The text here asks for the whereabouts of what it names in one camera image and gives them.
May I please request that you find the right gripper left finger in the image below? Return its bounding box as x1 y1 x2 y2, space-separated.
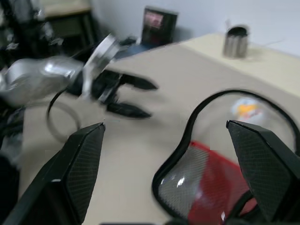
4 122 106 225

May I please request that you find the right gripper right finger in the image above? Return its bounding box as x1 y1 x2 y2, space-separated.
225 120 300 222

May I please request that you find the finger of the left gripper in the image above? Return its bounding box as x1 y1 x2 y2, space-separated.
106 102 151 119
120 74 158 91

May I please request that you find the black red paddle case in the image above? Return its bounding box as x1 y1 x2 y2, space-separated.
151 90 300 222

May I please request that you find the open laptop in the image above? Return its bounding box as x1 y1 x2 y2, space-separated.
114 6 179 60

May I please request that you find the silver metal watering can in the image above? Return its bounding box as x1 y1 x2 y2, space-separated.
222 20 250 59

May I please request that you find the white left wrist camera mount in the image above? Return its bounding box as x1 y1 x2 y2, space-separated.
81 34 121 99

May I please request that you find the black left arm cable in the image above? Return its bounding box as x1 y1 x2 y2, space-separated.
46 85 82 141

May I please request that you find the beige top desk dark frame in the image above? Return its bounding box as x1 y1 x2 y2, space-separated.
43 0 97 47

